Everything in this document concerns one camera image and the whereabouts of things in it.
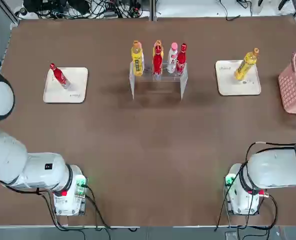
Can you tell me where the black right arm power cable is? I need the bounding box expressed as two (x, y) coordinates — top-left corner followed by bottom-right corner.
(214, 162), (279, 232)

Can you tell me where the white bottle pink cap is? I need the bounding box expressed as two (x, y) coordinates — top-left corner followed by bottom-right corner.
(166, 42), (178, 74)

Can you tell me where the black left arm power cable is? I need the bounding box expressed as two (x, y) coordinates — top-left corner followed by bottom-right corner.
(35, 184), (140, 232)

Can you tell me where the yellow pear drink bottle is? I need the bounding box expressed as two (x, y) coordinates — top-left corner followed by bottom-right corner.
(234, 47), (260, 81)
(130, 40), (145, 77)
(152, 39), (163, 55)

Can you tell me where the pink plastic basket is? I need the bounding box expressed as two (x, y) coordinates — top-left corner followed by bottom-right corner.
(277, 50), (296, 115)

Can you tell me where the clear acrylic two-level shelf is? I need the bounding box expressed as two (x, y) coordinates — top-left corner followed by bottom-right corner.
(129, 59), (189, 101)

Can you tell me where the beige rectangular tray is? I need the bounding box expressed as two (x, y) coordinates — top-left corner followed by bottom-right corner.
(215, 59), (262, 96)
(42, 66), (89, 104)

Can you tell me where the red Coca-Cola bottle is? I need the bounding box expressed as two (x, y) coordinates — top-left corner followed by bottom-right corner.
(175, 42), (188, 76)
(49, 63), (74, 90)
(152, 44), (163, 76)

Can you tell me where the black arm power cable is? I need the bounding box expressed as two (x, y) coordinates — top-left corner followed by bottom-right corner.
(214, 162), (279, 232)
(35, 184), (140, 232)

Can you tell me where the black right arm wrist cable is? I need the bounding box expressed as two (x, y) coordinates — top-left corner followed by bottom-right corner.
(245, 136), (296, 176)

